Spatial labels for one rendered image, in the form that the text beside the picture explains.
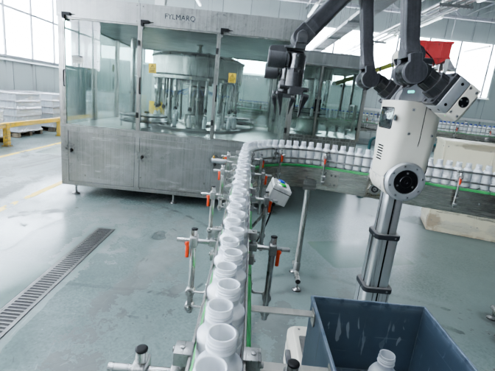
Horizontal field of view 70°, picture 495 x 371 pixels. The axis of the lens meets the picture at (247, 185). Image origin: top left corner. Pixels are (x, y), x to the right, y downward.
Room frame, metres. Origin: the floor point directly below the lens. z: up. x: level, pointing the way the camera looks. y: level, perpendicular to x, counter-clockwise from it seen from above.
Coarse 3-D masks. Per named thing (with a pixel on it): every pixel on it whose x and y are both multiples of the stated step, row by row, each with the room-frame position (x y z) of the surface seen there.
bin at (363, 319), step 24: (264, 312) 0.79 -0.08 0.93; (288, 312) 0.80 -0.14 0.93; (312, 312) 0.81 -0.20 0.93; (336, 312) 0.86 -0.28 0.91; (360, 312) 0.86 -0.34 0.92; (384, 312) 0.86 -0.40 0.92; (408, 312) 0.86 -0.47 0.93; (312, 336) 0.79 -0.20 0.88; (336, 336) 0.86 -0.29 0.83; (360, 336) 0.86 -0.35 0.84; (384, 336) 0.86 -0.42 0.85; (408, 336) 0.86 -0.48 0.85; (432, 336) 0.80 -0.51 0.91; (312, 360) 0.75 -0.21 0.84; (336, 360) 0.86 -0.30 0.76; (360, 360) 0.86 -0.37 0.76; (408, 360) 0.86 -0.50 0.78; (432, 360) 0.77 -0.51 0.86; (456, 360) 0.69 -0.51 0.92
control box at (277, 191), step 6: (276, 180) 1.47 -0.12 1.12; (270, 186) 1.44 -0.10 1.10; (276, 186) 1.38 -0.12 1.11; (282, 186) 1.40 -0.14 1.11; (288, 186) 1.47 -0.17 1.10; (270, 192) 1.38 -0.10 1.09; (276, 192) 1.38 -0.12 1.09; (282, 192) 1.38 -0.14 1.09; (288, 192) 1.38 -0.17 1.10; (270, 198) 1.38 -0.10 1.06; (276, 198) 1.38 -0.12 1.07; (282, 198) 1.38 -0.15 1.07; (288, 198) 1.38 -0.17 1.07; (282, 204) 1.38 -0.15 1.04; (270, 210) 1.42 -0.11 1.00; (258, 240) 1.40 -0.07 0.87
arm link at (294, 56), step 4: (288, 52) 1.23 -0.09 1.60; (292, 52) 1.23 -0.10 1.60; (296, 52) 1.23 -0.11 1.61; (300, 52) 1.25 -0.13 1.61; (292, 56) 1.23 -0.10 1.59; (296, 56) 1.22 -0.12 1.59; (300, 56) 1.22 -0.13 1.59; (304, 56) 1.23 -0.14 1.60; (292, 60) 1.23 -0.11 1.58; (296, 60) 1.22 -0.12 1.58; (300, 60) 1.22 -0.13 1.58; (304, 60) 1.23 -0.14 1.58; (288, 64) 1.24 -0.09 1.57; (292, 64) 1.23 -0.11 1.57; (296, 64) 1.22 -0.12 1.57; (300, 64) 1.22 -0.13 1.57; (304, 64) 1.24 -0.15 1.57; (296, 68) 1.23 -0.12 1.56; (300, 68) 1.22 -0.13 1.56; (304, 68) 1.24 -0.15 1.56
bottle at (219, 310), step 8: (208, 304) 0.44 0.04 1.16; (216, 304) 0.45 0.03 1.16; (224, 304) 0.46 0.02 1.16; (232, 304) 0.44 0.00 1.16; (208, 312) 0.43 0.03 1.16; (216, 312) 0.42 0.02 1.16; (224, 312) 0.42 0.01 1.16; (232, 312) 0.44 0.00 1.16; (208, 320) 0.43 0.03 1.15; (216, 320) 0.42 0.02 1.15; (224, 320) 0.42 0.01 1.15; (232, 320) 0.44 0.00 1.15; (200, 328) 0.44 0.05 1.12; (200, 336) 0.43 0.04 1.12; (200, 344) 0.42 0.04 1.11; (200, 352) 0.42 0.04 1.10
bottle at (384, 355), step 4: (380, 352) 0.73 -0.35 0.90; (384, 352) 0.74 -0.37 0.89; (388, 352) 0.73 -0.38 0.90; (392, 352) 0.73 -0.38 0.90; (380, 356) 0.72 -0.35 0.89; (384, 356) 0.74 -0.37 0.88; (388, 356) 0.73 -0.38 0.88; (392, 356) 0.73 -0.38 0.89; (380, 360) 0.71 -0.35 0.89; (384, 360) 0.71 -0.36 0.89; (388, 360) 0.70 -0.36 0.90; (392, 360) 0.70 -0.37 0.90; (372, 364) 0.73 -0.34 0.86; (376, 364) 0.72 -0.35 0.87; (380, 364) 0.71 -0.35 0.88; (384, 364) 0.71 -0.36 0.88; (388, 364) 0.70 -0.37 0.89; (392, 364) 0.70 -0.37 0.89; (368, 368) 0.73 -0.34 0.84; (372, 368) 0.72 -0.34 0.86; (376, 368) 0.71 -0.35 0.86; (380, 368) 0.71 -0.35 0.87; (384, 368) 0.70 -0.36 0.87; (388, 368) 0.70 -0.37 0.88; (392, 368) 0.70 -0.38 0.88
